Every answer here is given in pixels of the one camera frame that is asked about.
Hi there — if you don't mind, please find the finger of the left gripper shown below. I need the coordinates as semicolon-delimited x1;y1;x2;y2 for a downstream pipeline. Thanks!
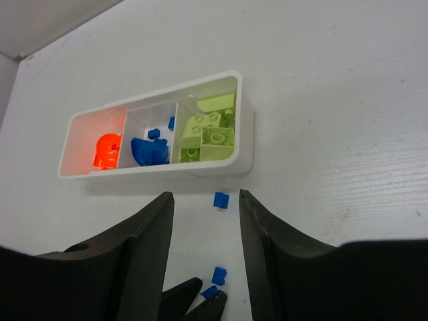
159;277;203;321
182;290;227;321

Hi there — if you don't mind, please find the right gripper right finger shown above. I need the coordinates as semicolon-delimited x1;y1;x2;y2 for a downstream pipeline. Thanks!
239;189;335;320

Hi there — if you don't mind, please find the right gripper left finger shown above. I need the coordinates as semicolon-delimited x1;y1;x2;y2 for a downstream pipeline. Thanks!
36;192;174;320

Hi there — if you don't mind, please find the small blue lego pair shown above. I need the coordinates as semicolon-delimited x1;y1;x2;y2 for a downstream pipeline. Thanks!
201;266;227;300

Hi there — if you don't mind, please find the blue round lego piece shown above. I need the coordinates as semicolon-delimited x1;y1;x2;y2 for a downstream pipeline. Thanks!
130;137;169;167

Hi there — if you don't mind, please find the orange round lego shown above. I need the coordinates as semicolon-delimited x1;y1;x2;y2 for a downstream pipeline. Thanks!
93;133;122;170

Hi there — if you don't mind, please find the green square lego brick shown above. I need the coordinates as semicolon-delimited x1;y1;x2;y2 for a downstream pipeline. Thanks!
200;126;235;161

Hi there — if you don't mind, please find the green 2x4 lego brick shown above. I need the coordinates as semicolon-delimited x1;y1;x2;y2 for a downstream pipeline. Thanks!
179;112;224;149

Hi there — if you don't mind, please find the small blue lego bottom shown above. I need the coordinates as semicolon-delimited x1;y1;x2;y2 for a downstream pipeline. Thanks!
168;116;175;131

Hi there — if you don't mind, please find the small blue lego stray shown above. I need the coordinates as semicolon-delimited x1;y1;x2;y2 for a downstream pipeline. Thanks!
147;128;161;140

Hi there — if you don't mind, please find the white three-compartment tray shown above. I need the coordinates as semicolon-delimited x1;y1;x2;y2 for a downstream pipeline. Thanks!
58;71;255;179

